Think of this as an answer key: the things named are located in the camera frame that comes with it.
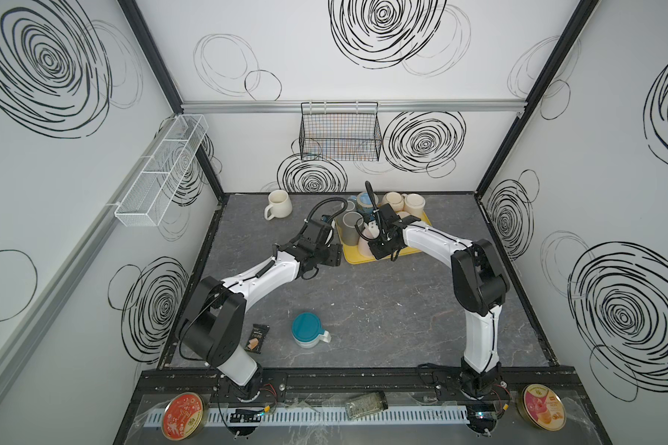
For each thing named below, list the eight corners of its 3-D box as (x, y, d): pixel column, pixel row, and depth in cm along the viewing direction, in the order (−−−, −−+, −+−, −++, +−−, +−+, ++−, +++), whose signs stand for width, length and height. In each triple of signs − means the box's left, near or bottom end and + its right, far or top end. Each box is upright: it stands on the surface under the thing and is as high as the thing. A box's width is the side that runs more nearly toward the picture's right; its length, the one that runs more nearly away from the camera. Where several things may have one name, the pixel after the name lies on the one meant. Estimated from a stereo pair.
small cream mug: (403, 219, 113) (406, 207, 107) (400, 205, 118) (403, 192, 112) (422, 219, 113) (427, 207, 107) (419, 205, 118) (423, 192, 112)
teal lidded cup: (293, 348, 82) (290, 340, 76) (296, 322, 87) (293, 311, 81) (330, 348, 82) (329, 340, 76) (331, 322, 87) (330, 311, 81)
